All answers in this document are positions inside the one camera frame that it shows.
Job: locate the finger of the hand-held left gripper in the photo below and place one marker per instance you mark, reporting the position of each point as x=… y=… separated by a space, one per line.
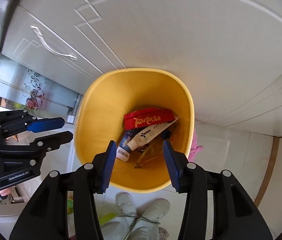
x=45 y=125
x=53 y=140

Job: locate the person's left white shoe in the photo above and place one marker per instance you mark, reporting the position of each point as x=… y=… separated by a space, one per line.
x=126 y=202

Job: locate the green flat scrap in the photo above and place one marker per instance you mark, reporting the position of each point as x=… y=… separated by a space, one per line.
x=108 y=217

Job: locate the person's white shoe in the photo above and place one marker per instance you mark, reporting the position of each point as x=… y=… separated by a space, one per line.
x=126 y=202
x=158 y=207

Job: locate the person's right white shoe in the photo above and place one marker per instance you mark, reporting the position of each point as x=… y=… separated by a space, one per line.
x=158 y=207

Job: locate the light grey pants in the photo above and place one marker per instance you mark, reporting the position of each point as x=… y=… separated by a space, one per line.
x=121 y=227

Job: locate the blue cardboard box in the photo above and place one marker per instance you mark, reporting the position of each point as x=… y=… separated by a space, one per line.
x=126 y=142

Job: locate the red packet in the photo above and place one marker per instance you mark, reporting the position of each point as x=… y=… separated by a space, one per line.
x=146 y=120

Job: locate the white cabinet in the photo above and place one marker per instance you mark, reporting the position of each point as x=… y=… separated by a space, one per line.
x=181 y=30

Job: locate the yellow plastic bin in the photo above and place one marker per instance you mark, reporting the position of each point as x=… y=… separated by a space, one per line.
x=101 y=110

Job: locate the orange transparent wrapper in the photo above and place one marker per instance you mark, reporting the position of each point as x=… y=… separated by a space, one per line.
x=148 y=157

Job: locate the white squeeze tube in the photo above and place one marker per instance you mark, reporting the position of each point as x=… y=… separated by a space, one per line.
x=151 y=132

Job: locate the pink cloth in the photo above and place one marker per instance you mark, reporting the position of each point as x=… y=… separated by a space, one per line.
x=196 y=150

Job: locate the floral glass sliding door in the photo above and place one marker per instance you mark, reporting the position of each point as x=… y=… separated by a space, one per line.
x=30 y=92

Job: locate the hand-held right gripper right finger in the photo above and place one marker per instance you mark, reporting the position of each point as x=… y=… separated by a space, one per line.
x=172 y=165

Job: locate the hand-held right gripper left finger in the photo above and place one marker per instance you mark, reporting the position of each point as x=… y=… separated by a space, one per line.
x=108 y=165

